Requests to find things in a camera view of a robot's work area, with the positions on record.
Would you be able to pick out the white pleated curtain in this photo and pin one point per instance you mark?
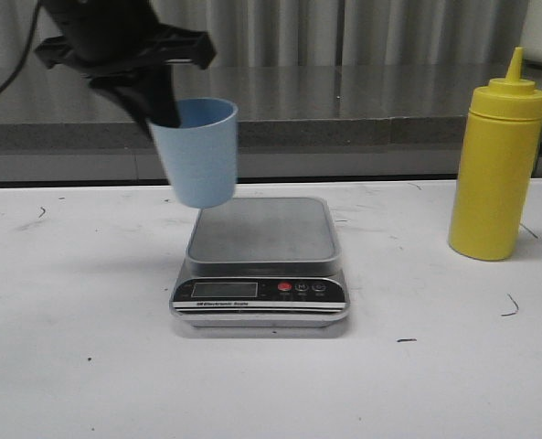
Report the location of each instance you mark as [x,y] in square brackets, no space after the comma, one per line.
[346,33]

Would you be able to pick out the silver electronic kitchen scale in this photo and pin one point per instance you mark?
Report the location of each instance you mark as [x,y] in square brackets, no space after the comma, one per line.
[262,267]

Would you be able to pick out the light blue plastic cup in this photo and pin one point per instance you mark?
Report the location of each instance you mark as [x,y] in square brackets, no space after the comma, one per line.
[200,157]

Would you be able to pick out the yellow squeeze bottle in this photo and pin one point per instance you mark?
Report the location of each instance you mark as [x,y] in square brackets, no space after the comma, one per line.
[499,151]

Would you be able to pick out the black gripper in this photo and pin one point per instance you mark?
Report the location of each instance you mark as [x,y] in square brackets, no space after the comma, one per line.
[107,38]

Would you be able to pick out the grey stone counter ledge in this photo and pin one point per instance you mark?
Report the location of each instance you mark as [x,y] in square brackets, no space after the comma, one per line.
[295,124]

